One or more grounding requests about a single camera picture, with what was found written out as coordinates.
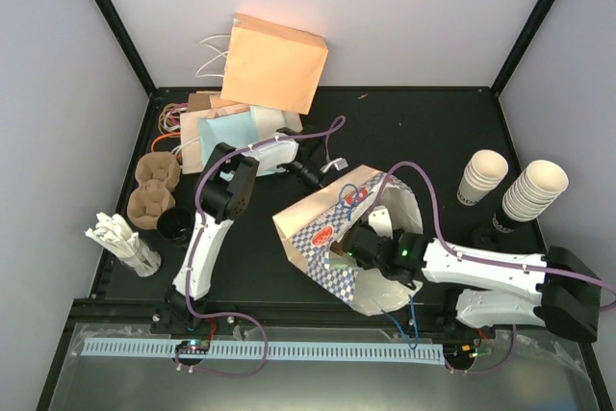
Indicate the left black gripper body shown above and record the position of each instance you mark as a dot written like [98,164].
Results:
[309,175]

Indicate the brown flat paper bag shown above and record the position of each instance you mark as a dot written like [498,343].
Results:
[200,100]

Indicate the orange paper bag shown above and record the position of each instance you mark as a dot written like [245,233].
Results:
[272,66]

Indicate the beige kraft paper bag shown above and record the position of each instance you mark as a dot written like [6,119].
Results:
[189,136]

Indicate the brown pulp cup carrier stack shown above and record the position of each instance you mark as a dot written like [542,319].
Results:
[157,175]

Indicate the short stack paper cups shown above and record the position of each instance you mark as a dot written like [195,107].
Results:
[482,174]

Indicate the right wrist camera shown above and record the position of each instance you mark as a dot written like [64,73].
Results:
[379,220]

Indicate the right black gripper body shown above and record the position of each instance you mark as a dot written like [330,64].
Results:
[367,267]

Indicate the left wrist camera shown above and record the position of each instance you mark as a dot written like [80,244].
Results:
[337,164]

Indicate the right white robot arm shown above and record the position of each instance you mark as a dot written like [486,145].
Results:
[554,290]

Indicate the white paper bag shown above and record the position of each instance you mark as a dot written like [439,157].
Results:
[268,121]

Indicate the light blue paper bag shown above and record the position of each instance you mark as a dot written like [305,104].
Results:
[238,130]

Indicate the blue checkered paper bag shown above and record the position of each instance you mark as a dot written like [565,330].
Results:
[313,231]

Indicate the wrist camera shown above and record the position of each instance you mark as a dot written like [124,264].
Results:
[379,220]
[337,164]

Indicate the tall stack paper cups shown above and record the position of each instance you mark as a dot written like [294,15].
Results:
[530,195]

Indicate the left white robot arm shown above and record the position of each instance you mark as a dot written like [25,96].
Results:
[225,187]

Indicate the light blue cable duct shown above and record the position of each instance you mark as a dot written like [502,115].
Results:
[273,351]

